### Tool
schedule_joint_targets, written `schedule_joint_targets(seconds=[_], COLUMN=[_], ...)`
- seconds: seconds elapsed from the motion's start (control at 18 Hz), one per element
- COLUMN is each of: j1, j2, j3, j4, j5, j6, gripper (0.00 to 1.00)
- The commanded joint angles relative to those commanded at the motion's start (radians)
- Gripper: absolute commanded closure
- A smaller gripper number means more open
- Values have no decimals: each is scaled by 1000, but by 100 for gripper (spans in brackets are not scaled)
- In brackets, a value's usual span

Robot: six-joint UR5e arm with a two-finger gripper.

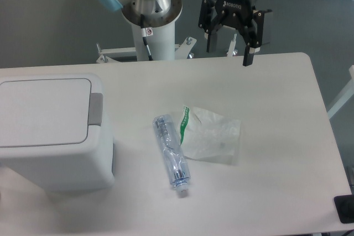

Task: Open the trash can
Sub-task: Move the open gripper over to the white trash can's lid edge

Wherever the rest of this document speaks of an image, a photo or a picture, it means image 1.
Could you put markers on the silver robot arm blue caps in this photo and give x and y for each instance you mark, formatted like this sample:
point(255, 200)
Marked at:
point(153, 25)

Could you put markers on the grey trash can push button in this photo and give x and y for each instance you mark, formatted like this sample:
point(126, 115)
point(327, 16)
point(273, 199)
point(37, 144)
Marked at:
point(95, 109)

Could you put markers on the black device at table edge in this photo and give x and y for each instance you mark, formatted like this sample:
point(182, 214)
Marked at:
point(344, 207)

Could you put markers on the white pedestal base frame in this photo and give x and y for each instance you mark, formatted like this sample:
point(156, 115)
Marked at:
point(148, 51)

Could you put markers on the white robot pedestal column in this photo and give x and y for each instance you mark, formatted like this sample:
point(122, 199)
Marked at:
point(161, 42)

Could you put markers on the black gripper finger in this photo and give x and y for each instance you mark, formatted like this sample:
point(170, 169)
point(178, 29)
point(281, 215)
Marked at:
point(252, 33)
point(211, 19)

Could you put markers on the clear plastic bag green stripe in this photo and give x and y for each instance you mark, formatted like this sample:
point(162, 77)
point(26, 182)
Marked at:
point(207, 136)

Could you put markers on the white frame bar right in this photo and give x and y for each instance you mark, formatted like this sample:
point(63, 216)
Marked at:
point(342, 97)

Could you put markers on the clear empty plastic bottle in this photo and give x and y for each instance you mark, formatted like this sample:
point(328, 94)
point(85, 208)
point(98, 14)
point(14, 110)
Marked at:
point(175, 162)

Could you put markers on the white trash can lid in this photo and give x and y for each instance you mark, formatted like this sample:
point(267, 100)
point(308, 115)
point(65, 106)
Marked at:
point(44, 112)

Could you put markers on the white trash can body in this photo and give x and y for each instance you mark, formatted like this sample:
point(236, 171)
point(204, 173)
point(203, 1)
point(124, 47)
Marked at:
point(67, 167)

